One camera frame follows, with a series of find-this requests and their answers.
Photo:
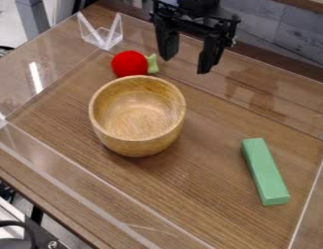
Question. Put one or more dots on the clear acrylic tray enclosure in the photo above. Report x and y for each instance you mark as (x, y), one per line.
(177, 161)

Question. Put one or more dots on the grey pillar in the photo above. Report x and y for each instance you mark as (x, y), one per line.
(34, 17)

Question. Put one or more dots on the clear acrylic corner bracket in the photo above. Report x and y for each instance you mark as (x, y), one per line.
(102, 37)

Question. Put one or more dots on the green rectangular block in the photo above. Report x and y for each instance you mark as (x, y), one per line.
(268, 180)

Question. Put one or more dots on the black metal stand base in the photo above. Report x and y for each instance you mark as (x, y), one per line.
(22, 234)

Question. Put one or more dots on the round wooden bowl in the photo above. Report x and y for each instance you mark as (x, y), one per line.
(137, 114)

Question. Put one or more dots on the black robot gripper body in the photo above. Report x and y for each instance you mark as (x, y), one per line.
(196, 17)

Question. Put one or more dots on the red plush fruit green leaf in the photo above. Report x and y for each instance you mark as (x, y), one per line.
(131, 63)

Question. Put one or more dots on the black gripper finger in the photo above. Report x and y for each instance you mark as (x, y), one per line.
(214, 44)
(168, 38)

